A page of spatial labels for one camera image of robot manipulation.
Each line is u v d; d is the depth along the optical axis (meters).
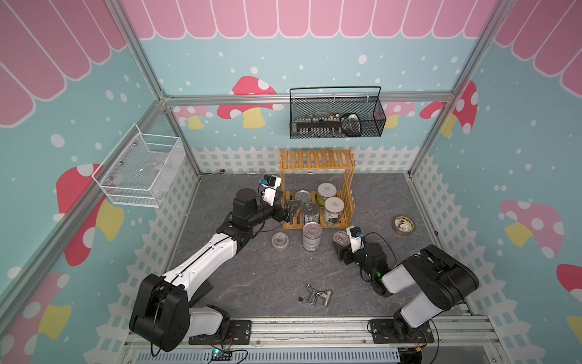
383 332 0.74
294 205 0.75
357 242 0.79
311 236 0.85
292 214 0.71
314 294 0.81
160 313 0.41
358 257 0.81
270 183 0.67
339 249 0.85
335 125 0.89
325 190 0.99
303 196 1.02
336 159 0.88
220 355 0.73
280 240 0.90
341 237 0.89
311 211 0.94
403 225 1.00
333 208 0.92
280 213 0.70
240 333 0.74
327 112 0.94
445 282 0.46
